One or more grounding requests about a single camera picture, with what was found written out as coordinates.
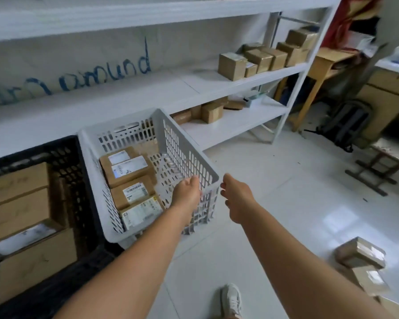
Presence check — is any person's left hand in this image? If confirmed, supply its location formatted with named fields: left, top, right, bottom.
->
left=170, top=176, right=203, bottom=218

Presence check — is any person's right hand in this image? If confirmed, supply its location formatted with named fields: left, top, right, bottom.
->
left=220, top=173, right=257, bottom=225

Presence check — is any white plastic basket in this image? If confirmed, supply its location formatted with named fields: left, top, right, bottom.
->
left=78, top=108, right=221, bottom=243

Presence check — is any person's left forearm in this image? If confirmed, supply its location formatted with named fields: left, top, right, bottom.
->
left=53, top=204, right=193, bottom=319

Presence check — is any person's right forearm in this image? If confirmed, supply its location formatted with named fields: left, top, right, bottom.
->
left=240, top=203, right=397, bottom=319

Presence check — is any cardboard parcel with large label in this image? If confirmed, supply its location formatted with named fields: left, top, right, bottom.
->
left=119, top=195, right=165, bottom=231

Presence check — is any cardboard parcel with small label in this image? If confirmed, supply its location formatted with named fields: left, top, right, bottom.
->
left=110, top=175, right=157, bottom=210

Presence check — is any cardboard parcel with two labels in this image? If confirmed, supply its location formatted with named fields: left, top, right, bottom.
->
left=99, top=146, right=154, bottom=189

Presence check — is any cube-shaped cardboard box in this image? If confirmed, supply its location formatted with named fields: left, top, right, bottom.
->
left=200, top=102, right=225, bottom=124

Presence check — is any white metal shelf unit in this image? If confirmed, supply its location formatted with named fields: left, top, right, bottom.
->
left=0, top=0, right=343, bottom=163

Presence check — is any white sneaker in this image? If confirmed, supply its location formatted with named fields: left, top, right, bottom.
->
left=220, top=284, right=243, bottom=319

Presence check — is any black plastic crate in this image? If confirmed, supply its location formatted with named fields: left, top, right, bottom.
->
left=0, top=135, right=123, bottom=319

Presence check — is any row of cardboard boxes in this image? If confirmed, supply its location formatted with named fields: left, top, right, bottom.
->
left=218, top=27, right=320, bottom=82

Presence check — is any black backpack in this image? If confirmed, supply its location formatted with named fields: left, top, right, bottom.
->
left=304, top=100, right=374, bottom=153

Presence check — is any taped cardboard parcel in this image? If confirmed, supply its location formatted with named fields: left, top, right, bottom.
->
left=334, top=237, right=387, bottom=270
left=346, top=266, right=390, bottom=297

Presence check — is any yellow wooden desk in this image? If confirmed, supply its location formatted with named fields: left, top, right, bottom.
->
left=273, top=46, right=361, bottom=132

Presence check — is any wooden bench with dark legs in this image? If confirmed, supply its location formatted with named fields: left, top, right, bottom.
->
left=345, top=136, right=399, bottom=197

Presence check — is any cardboard box with white label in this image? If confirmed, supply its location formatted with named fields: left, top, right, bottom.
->
left=0, top=219, right=64, bottom=260

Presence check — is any large brown cardboard box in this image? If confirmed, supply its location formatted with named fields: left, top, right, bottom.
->
left=0, top=228, right=78, bottom=307

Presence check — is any plain brown cardboard box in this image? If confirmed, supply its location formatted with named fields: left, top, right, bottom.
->
left=0, top=189, right=53, bottom=245
left=0, top=162, right=51, bottom=208

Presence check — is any wooden cabinet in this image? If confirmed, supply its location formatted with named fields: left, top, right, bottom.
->
left=355, top=68, right=399, bottom=150

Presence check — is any red cloth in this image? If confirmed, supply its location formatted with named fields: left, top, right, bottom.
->
left=325, top=0, right=384, bottom=49

